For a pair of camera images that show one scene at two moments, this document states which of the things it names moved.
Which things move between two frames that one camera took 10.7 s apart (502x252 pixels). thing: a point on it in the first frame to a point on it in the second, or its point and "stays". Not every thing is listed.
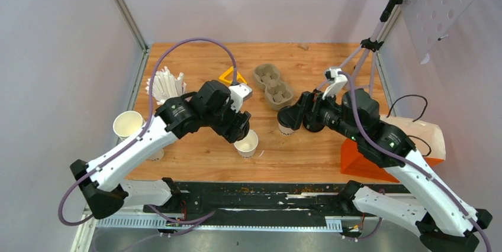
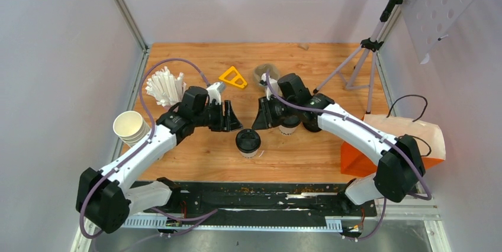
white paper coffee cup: [285, 130] stays
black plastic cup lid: [289, 116] stays
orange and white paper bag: [427, 138] stays
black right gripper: [312, 103] to [264, 119]
